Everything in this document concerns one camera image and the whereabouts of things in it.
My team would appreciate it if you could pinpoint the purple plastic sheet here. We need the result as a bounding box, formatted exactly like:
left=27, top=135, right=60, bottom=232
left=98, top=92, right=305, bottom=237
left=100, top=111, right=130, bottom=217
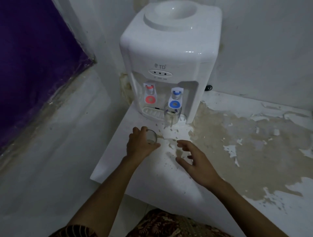
left=0, top=0, right=96, bottom=155

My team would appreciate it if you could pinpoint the blue cold water tap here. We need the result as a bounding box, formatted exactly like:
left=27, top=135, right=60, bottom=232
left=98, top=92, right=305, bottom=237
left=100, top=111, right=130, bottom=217
left=168, top=87, right=184, bottom=109

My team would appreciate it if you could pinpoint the red hot water tap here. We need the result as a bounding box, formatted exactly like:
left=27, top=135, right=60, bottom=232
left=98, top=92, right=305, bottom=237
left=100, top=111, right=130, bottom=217
left=143, top=82, right=157, bottom=104

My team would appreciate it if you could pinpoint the person's left hand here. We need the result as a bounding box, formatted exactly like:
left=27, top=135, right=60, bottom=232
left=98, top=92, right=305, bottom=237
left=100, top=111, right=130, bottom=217
left=123, top=126, right=161, bottom=162

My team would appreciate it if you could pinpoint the person's right hand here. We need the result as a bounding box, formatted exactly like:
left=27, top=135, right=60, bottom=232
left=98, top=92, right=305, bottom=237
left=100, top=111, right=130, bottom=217
left=176, top=140, right=222, bottom=190

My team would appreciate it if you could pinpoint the person's left forearm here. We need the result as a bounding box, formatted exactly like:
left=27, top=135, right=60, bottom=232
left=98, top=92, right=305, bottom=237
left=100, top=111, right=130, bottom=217
left=66, top=156, right=145, bottom=231

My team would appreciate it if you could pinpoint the white drip tray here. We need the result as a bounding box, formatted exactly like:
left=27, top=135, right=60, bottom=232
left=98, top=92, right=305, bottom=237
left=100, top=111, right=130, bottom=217
left=142, top=107, right=164, bottom=121

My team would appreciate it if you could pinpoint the brown patterned garment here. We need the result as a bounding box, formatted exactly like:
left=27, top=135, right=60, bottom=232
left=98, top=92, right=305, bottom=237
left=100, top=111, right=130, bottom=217
left=48, top=208, right=234, bottom=237

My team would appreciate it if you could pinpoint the clear drinking glass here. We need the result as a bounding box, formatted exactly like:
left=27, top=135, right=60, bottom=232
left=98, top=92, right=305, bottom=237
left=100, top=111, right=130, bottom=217
left=144, top=129, right=158, bottom=145

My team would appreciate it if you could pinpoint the white water dispenser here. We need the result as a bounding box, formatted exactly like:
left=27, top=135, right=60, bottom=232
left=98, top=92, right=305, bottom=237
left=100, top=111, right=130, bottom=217
left=119, top=0, right=222, bottom=125

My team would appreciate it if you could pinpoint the person's right forearm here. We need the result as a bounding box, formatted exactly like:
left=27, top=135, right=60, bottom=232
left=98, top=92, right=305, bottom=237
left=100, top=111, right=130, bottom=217
left=202, top=179, right=285, bottom=237

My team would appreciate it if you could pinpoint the clear glass jug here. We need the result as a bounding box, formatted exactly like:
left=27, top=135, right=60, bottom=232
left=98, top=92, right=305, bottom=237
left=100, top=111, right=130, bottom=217
left=163, top=103, right=183, bottom=128

